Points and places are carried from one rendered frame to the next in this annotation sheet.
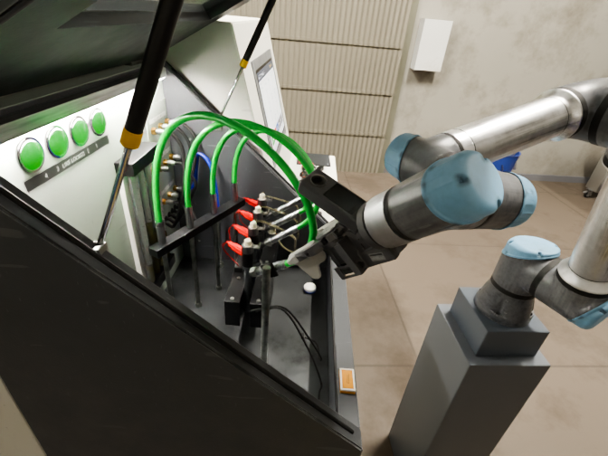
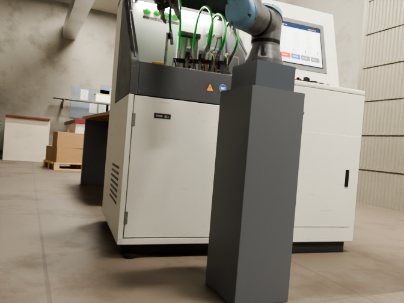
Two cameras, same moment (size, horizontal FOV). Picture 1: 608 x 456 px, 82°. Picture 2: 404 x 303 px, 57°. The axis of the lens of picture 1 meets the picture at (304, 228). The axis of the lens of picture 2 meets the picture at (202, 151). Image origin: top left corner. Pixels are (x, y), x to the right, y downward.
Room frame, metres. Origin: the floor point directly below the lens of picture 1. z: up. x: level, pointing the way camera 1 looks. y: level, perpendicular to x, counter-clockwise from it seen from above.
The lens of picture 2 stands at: (0.09, -1.91, 0.56)
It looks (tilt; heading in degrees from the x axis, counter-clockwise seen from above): 1 degrees down; 71
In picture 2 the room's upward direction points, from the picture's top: 5 degrees clockwise
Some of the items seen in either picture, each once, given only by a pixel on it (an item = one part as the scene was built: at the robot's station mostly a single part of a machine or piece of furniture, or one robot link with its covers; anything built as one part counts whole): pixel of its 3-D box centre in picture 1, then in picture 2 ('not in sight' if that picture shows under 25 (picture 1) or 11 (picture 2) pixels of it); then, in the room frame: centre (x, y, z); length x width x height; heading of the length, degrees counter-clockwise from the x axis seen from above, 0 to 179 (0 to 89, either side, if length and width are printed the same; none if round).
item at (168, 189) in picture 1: (167, 161); (211, 50); (0.91, 0.39, 1.20); 0.13 x 0.03 x 0.31; 1
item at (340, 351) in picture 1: (336, 327); (198, 86); (0.67, -0.11, 0.87); 0.62 x 0.04 x 0.16; 1
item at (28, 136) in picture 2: not in sight; (27, 137); (-0.91, 7.62, 0.45); 2.57 x 0.82 x 0.91; 96
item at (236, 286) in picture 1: (255, 280); not in sight; (0.79, 0.13, 0.91); 0.34 x 0.10 x 0.15; 1
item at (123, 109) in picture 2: not in sight; (176, 174); (0.67, 0.16, 0.39); 0.70 x 0.58 x 0.79; 1
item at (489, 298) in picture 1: (508, 295); (264, 54); (0.78, -0.59, 0.95); 0.15 x 0.15 x 0.10
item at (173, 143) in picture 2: not in sight; (192, 170); (0.67, -0.13, 0.44); 0.65 x 0.02 x 0.68; 1
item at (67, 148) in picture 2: not in sight; (79, 151); (0.22, 5.11, 0.32); 1.13 x 0.90 x 0.64; 7
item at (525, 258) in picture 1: (527, 263); (266, 24); (0.77, -0.60, 1.07); 0.13 x 0.12 x 0.14; 30
